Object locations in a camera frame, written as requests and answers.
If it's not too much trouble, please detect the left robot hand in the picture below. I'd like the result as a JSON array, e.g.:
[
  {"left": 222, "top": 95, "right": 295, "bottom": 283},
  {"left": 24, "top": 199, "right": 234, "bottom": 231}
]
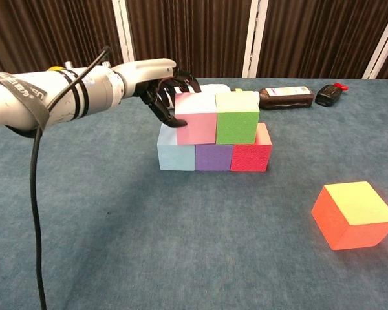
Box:
[{"left": 111, "top": 57, "right": 202, "bottom": 129}]

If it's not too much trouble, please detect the pink foam cube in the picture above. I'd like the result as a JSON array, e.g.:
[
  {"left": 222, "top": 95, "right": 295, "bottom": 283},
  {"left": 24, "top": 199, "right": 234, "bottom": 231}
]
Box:
[{"left": 174, "top": 92, "right": 218, "bottom": 146}]

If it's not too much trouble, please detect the light blue foam cube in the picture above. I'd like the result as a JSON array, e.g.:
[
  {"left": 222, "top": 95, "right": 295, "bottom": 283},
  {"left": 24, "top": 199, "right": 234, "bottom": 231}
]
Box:
[{"left": 156, "top": 124, "right": 197, "bottom": 172}]

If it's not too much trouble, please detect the green foam cube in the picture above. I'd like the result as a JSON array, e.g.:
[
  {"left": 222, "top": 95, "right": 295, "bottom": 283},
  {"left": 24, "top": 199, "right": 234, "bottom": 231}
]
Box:
[{"left": 214, "top": 90, "right": 260, "bottom": 145}]

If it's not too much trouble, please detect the purple foam cube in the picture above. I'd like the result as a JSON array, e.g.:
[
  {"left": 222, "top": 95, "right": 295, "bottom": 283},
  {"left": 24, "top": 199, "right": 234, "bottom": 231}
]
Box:
[{"left": 195, "top": 143, "right": 234, "bottom": 172}]

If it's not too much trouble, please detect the red foam cube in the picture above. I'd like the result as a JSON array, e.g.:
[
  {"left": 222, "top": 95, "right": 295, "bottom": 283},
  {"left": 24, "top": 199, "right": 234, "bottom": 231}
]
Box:
[{"left": 230, "top": 122, "right": 273, "bottom": 172}]

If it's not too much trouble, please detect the white labelled drink bottle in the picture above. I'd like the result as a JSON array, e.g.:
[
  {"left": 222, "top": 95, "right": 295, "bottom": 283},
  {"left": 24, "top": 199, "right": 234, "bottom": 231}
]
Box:
[{"left": 161, "top": 83, "right": 244, "bottom": 109}]

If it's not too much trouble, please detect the brown medicine bottle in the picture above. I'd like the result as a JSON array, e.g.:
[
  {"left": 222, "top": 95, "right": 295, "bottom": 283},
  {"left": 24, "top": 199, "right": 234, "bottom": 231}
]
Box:
[{"left": 257, "top": 85, "right": 314, "bottom": 110}]

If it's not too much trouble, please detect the teal felt table mat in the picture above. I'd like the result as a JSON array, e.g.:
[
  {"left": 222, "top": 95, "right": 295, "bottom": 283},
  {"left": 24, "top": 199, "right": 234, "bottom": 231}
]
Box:
[{"left": 0, "top": 76, "right": 388, "bottom": 310}]

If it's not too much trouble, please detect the small black bottle red cap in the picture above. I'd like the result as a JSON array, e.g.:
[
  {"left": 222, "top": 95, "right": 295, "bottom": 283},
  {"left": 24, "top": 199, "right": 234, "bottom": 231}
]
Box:
[{"left": 314, "top": 83, "right": 349, "bottom": 107}]

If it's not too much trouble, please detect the orange foam cube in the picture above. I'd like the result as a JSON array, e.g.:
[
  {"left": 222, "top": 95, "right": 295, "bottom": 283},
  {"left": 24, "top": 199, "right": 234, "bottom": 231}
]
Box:
[{"left": 310, "top": 181, "right": 388, "bottom": 251}]

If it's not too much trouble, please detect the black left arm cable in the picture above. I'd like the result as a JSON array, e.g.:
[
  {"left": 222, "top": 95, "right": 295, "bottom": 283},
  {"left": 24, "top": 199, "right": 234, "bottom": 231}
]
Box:
[{"left": 30, "top": 45, "right": 113, "bottom": 310}]

